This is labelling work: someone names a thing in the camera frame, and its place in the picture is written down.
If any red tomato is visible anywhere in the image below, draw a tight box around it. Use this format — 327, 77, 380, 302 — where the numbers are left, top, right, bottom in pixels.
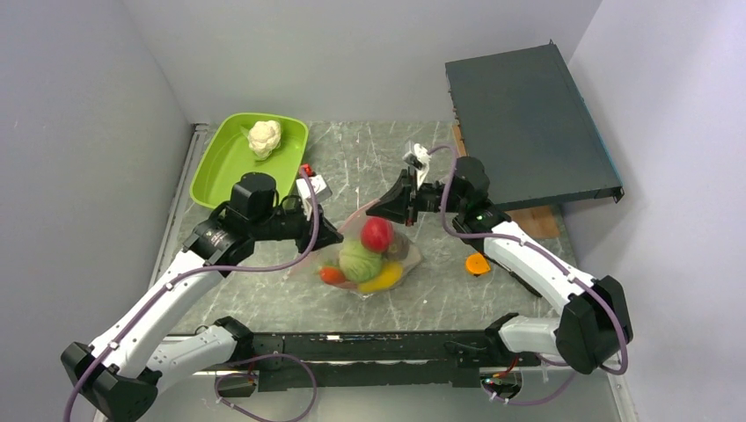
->
360, 217, 394, 253

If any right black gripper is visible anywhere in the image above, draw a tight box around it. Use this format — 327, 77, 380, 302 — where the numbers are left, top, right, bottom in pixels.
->
366, 166, 465, 227

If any orange carrot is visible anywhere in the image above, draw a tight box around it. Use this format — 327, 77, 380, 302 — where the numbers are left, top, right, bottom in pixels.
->
318, 266, 347, 286

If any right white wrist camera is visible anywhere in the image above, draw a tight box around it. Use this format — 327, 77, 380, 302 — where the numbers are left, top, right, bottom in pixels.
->
403, 141, 431, 188

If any white cauliflower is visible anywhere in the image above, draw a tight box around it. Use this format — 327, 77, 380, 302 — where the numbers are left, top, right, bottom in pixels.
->
245, 120, 282, 161

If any yellow black screwdriver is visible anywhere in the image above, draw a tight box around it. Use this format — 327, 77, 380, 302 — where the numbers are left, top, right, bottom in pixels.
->
482, 254, 543, 298

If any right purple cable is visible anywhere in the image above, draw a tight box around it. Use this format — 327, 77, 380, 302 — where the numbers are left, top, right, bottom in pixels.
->
428, 145, 631, 408

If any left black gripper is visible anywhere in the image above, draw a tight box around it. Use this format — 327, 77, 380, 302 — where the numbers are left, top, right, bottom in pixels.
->
251, 198, 343, 257

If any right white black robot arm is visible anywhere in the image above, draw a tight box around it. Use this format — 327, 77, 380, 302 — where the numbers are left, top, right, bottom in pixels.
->
366, 156, 633, 375

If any dark green metal case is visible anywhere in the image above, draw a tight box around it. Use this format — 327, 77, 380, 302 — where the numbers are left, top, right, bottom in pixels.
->
445, 42, 625, 210

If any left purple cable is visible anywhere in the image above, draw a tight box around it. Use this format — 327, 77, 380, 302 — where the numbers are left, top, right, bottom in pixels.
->
62, 169, 322, 422

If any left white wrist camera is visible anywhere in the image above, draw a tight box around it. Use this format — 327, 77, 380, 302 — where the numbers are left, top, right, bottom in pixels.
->
296, 164, 333, 221

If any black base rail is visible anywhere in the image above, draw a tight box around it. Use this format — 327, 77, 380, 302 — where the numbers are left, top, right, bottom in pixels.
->
211, 330, 539, 392

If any yellow bell pepper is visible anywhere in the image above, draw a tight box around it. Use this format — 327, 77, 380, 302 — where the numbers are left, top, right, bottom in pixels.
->
357, 261, 404, 295

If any green plastic basket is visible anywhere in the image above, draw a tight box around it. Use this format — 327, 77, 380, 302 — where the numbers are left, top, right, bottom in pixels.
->
189, 113, 310, 209

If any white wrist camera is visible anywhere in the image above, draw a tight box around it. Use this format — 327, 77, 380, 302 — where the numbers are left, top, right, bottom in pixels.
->
296, 164, 333, 221
403, 141, 431, 188

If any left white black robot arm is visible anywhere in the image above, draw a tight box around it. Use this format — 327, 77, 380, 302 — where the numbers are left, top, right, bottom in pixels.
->
61, 170, 342, 421

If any green cabbage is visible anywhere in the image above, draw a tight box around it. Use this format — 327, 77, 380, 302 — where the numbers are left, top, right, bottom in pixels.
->
338, 240, 383, 284

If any purple cable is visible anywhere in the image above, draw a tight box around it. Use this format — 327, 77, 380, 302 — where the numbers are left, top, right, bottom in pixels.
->
62, 169, 322, 422
428, 145, 631, 408

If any dark purple onion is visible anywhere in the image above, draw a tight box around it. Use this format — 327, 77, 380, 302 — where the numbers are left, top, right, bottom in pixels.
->
384, 233, 421, 265

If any clear zip top bag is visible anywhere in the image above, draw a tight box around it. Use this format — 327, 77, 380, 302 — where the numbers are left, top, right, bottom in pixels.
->
288, 200, 423, 296

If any orange tape measure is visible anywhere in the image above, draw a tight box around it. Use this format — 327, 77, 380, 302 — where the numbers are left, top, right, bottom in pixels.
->
464, 252, 492, 277

